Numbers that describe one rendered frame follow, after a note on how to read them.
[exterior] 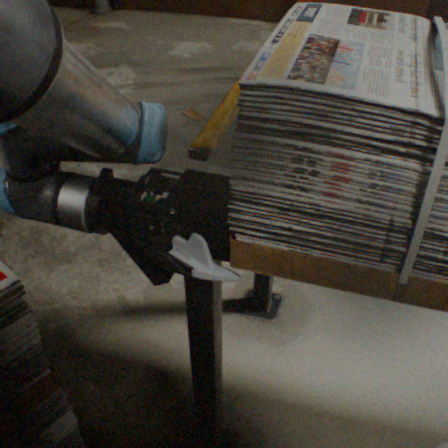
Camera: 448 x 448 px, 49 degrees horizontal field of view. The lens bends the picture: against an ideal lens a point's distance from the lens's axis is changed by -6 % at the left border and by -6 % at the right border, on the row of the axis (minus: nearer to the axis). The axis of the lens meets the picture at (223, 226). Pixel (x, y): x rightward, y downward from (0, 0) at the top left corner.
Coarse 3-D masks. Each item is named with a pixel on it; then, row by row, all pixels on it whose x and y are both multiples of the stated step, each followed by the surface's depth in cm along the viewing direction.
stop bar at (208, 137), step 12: (228, 96) 88; (216, 108) 85; (228, 108) 85; (216, 120) 82; (228, 120) 83; (204, 132) 79; (216, 132) 79; (192, 144) 76; (204, 144) 76; (216, 144) 79; (192, 156) 76; (204, 156) 75
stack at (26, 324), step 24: (0, 264) 56; (0, 288) 53; (0, 312) 54; (24, 312) 57; (0, 336) 56; (24, 336) 59; (0, 360) 58; (24, 360) 61; (48, 360) 65; (0, 384) 59; (24, 384) 63; (0, 408) 61; (48, 408) 69; (72, 408) 74; (24, 432) 66; (48, 432) 71; (72, 432) 76
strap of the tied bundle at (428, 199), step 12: (444, 132) 41; (444, 144) 41; (444, 156) 42; (432, 168) 43; (432, 180) 44; (432, 192) 44; (420, 216) 46; (420, 228) 47; (420, 240) 48; (408, 252) 49; (408, 264) 50; (408, 276) 51
